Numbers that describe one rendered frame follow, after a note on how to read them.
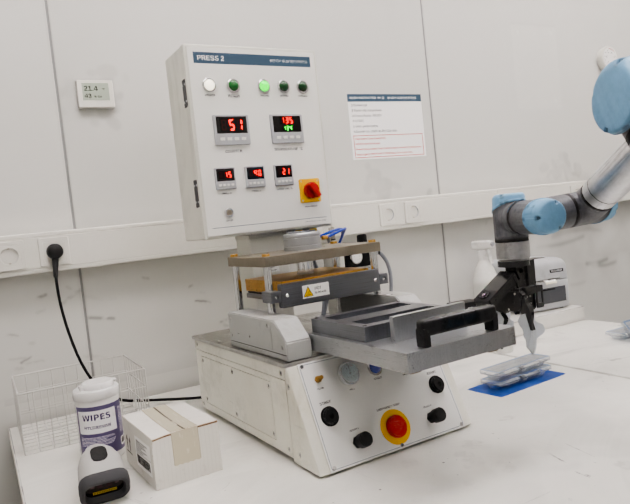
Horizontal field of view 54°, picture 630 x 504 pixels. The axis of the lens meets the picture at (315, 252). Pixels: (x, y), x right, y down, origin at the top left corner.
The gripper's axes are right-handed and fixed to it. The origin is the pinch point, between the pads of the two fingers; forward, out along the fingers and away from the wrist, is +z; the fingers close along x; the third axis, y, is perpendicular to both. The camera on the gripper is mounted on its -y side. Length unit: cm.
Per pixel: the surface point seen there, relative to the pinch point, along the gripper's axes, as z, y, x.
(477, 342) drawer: -13, -43, -30
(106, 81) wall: -75, -66, 69
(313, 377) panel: -7, -58, -4
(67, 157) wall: -56, -77, 72
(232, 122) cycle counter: -57, -51, 29
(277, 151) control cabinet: -50, -41, 29
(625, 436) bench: 7.9, -16.1, -35.2
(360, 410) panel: 0, -51, -8
